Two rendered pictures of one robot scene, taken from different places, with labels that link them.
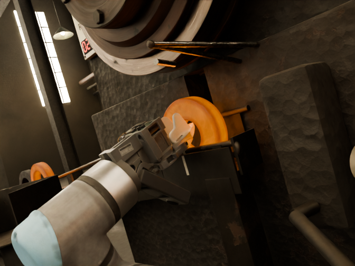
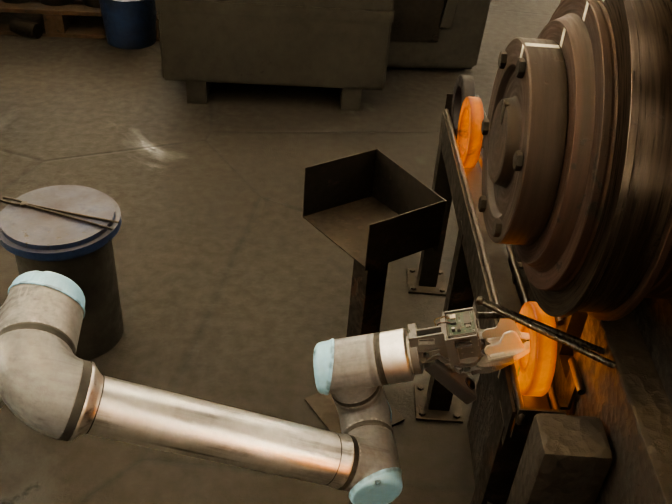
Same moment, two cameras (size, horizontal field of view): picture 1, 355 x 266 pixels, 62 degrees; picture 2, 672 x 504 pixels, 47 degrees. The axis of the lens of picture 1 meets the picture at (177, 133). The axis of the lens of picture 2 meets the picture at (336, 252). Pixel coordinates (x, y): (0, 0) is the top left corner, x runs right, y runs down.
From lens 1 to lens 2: 99 cm
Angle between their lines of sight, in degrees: 53
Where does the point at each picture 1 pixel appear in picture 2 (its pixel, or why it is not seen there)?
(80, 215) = (354, 374)
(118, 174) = (399, 363)
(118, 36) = not seen: hidden behind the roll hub
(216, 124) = (535, 377)
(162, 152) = (465, 358)
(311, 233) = not seen: outside the picture
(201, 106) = (536, 348)
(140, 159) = (439, 352)
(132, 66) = not seen: hidden behind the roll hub
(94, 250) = (354, 395)
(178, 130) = (502, 346)
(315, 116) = (531, 484)
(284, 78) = (536, 440)
